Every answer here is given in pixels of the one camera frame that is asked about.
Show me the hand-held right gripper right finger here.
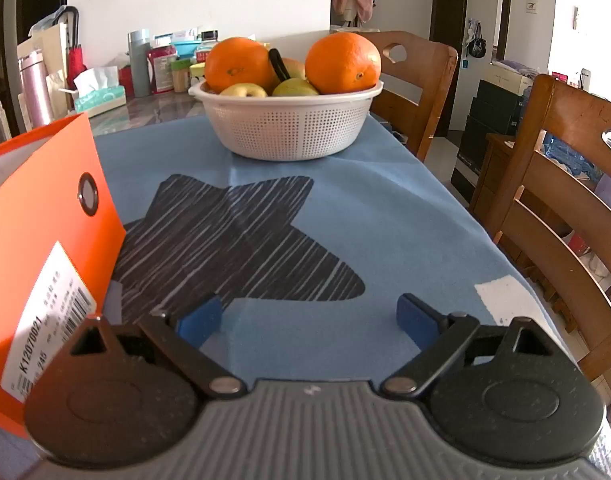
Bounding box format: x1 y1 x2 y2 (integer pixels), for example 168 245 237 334
379 293 559 402

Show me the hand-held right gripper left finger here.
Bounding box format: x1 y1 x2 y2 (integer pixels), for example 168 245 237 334
68 294 247 401

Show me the orange cardboard box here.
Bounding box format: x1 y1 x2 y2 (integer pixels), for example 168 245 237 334
0 112 127 441

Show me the white plastic colander basket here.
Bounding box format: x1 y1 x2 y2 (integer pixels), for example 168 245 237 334
188 80 385 162

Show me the wooden chair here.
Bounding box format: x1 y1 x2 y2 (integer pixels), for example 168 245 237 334
485 74 611 396
355 30 459 163

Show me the yellow apple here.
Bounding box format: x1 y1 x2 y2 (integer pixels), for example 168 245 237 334
280 57 307 81
219 82 268 98

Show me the small green-lidded cup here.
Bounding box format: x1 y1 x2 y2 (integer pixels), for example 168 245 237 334
170 58 192 93

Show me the teal tissue box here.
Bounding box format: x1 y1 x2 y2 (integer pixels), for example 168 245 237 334
72 66 127 113

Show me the green pear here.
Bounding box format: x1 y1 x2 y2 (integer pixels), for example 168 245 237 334
272 77 320 97

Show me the red labelled jar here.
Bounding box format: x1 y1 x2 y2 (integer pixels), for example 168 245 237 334
146 45 178 95

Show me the large orange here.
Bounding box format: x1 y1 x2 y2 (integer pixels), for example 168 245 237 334
305 32 383 96
204 36 281 95

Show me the grey tall bottle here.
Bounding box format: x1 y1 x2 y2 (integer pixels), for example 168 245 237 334
128 28 152 98

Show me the black fruit stem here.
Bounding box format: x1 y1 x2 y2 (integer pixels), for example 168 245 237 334
268 48 292 81

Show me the teal plastic container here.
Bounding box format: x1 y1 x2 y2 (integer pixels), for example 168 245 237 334
170 37 197 59

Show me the clear bottle with black cap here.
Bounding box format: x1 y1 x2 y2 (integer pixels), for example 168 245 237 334
195 30 221 63

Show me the black hanging bag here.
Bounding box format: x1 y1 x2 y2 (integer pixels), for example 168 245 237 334
467 22 487 59

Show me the pink thermos bottle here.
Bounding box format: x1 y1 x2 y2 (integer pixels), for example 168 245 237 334
18 50 54 128

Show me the white paper bag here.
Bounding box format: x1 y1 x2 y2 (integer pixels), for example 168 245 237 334
16 22 71 116

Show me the red umbrella with black handle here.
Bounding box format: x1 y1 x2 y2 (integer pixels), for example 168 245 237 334
55 6 88 91

